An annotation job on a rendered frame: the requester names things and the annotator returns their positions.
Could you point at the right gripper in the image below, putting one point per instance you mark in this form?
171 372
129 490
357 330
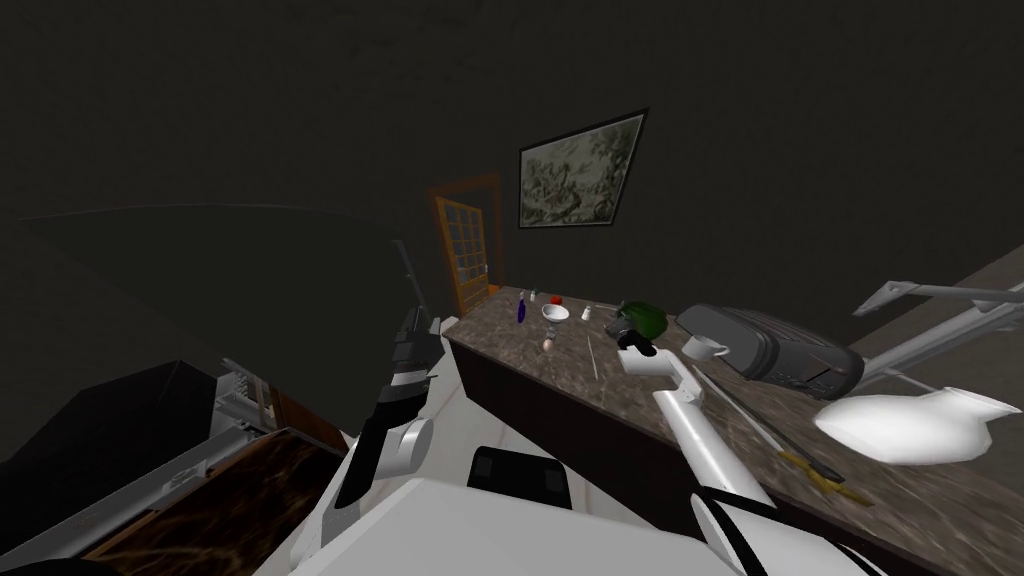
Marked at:
622 330

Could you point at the white bowl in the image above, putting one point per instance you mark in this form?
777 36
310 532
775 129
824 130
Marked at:
555 313

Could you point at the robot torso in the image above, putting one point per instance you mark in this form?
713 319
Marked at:
512 536

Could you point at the purple bottle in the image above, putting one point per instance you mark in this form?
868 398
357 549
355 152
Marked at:
521 309

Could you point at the orange glazed door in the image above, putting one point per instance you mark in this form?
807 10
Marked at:
469 248

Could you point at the white jug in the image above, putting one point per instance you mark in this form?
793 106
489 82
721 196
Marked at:
912 428

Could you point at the framed landscape picture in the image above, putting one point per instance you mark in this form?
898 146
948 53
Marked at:
578 172

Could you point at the thin pale stick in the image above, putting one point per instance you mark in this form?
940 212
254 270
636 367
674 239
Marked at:
592 357

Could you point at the green lettuce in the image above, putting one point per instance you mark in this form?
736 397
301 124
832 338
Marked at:
648 318

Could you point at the white mug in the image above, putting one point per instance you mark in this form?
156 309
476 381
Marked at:
702 348

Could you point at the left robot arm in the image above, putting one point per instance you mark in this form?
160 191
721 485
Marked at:
384 448

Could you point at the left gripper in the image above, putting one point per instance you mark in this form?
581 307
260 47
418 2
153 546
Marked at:
414 356

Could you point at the black box appliance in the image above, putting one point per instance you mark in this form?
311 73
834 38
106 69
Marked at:
104 432

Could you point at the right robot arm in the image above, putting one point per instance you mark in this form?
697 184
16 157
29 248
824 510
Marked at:
704 436

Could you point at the grey toaster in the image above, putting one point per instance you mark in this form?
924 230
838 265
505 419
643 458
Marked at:
772 352

